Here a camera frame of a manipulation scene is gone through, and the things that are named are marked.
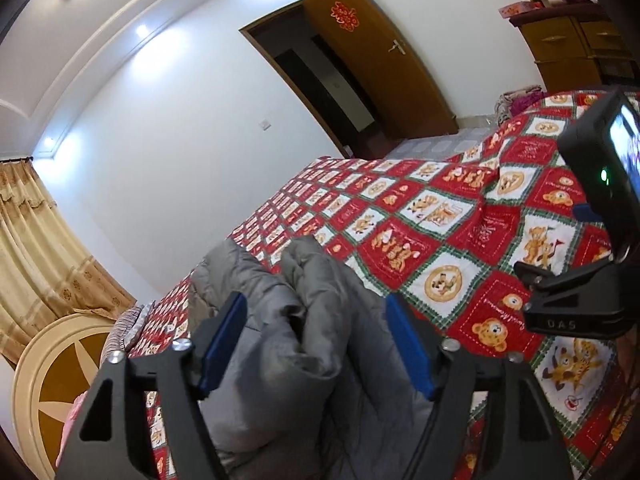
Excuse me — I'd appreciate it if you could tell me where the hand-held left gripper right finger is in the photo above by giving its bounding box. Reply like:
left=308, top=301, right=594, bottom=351
left=386, top=294, right=573, bottom=480

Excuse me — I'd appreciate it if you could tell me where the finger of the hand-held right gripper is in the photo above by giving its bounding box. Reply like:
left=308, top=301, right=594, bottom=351
left=573, top=203, right=607, bottom=223

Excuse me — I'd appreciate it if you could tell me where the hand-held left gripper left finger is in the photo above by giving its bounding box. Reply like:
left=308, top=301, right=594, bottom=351
left=55, top=291, right=248, bottom=480

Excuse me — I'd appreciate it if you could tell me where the grey puffer jacket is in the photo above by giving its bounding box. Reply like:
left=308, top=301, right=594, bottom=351
left=187, top=236, right=441, bottom=480

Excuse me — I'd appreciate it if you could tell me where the floral cloth pile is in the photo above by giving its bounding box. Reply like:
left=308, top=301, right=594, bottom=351
left=495, top=85, right=546, bottom=123

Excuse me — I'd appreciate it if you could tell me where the striped pillow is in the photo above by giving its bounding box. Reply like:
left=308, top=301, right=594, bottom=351
left=100, top=300, right=156, bottom=366

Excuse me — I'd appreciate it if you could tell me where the red printed bedspread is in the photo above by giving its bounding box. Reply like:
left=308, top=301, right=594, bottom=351
left=127, top=89, right=640, bottom=480

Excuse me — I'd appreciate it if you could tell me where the brown wooden dresser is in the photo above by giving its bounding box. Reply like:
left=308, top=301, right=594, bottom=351
left=510, top=2, right=631, bottom=93

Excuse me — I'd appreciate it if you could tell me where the pink flat box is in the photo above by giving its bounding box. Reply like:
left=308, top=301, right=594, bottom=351
left=498, top=1, right=543, bottom=18

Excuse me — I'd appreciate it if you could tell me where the pink blanket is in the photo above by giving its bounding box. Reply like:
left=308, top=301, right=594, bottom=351
left=56, top=392, right=91, bottom=471

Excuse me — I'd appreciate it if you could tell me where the cream and brown headboard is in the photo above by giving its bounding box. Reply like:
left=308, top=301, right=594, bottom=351
left=11, top=312, right=118, bottom=480

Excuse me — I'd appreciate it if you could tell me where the beige patterned curtain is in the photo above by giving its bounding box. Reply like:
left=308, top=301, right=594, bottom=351
left=0, top=160, right=138, bottom=371

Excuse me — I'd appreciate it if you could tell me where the brown wooden door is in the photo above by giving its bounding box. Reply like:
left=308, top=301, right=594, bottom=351
left=302, top=0, right=460, bottom=137

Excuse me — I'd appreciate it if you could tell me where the red door ornament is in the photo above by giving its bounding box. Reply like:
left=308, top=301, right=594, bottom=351
left=330, top=1, right=362, bottom=31

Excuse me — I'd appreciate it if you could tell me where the brown door frame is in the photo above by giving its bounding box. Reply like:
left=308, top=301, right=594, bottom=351
left=239, top=0, right=396, bottom=158

